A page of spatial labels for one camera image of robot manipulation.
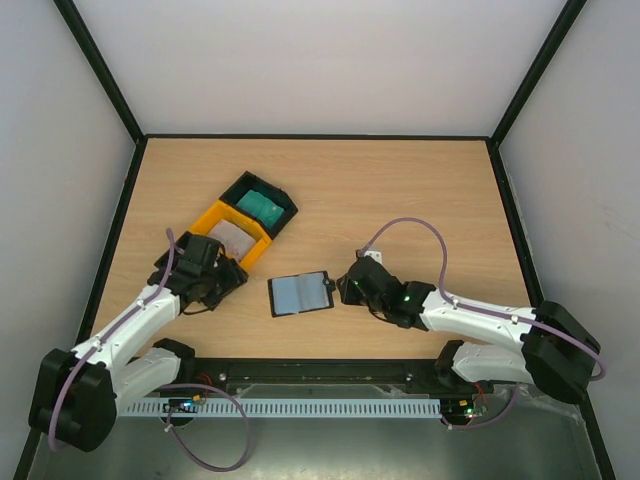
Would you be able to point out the black cage frame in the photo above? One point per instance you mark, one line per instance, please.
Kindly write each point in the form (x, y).
(85, 41)

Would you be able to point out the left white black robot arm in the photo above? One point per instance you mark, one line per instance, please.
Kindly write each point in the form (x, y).
(79, 393)

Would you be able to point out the white cards stack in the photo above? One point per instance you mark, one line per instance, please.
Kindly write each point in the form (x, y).
(237, 242)

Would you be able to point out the yellow bin with white cards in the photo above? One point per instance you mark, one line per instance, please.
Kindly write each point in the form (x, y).
(221, 211)

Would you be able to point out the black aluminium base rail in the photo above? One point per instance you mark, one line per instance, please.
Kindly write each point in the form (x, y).
(413, 376)

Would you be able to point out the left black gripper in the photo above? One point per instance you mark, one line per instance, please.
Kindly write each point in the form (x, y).
(234, 278)

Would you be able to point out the light blue slotted cable duct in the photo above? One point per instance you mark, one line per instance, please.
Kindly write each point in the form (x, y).
(395, 408)

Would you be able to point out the teal cards stack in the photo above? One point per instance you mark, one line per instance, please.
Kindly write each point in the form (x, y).
(261, 208)

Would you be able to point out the black bin with teal cards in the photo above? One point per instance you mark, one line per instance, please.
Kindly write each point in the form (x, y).
(249, 181)

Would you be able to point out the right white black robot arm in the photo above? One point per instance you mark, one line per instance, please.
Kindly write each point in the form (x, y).
(544, 346)

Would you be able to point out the black card holder wallet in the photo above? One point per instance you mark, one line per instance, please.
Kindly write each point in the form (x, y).
(300, 293)

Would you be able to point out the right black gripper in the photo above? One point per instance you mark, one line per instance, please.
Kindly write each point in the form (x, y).
(351, 286)

